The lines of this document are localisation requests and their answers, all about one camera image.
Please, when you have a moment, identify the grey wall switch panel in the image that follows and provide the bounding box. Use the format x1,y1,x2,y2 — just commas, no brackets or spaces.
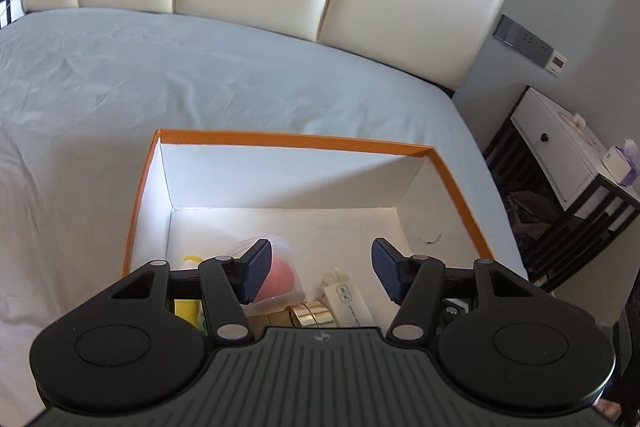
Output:
492,14,552,68

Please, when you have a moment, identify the white labelled box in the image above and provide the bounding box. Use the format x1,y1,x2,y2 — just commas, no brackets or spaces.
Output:
322,284,377,327

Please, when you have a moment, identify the tissue pack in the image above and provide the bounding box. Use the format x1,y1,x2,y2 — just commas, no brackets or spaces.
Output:
602,142,640,186

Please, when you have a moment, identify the bed with grey sheet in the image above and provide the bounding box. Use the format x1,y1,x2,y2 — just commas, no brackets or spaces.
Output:
0,7,528,413

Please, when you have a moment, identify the gold round jar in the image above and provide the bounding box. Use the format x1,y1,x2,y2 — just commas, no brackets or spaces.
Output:
286,301,337,328

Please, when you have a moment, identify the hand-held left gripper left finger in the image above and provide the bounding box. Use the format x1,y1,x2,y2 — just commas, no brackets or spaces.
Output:
107,239,272,343

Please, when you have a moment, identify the cluttered bedside table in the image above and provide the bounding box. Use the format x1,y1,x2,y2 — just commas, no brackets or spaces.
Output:
0,0,26,28

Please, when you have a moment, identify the orange cardboard box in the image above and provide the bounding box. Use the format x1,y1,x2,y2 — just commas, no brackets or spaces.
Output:
122,128,496,333

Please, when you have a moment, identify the white drawer black nightstand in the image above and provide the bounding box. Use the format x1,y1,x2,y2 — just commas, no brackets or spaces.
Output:
482,84,640,293

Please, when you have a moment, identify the clear container with pink sponge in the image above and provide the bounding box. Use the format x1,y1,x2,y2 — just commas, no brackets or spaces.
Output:
225,236,306,305

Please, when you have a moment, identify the gold glitter box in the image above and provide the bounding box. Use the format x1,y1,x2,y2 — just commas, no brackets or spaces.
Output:
248,309,296,333

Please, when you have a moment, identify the clutter under nightstand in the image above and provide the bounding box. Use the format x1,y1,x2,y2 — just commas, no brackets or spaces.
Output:
504,189,557,249

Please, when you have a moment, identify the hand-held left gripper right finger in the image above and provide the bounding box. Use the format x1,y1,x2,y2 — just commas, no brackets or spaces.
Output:
371,237,538,343

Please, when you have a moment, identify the yellow bottle with white label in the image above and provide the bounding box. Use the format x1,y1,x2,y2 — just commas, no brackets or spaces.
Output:
174,253,202,323

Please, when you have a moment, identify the white wall thermostat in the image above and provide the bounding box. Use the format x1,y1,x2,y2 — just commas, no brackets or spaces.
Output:
544,49,569,78

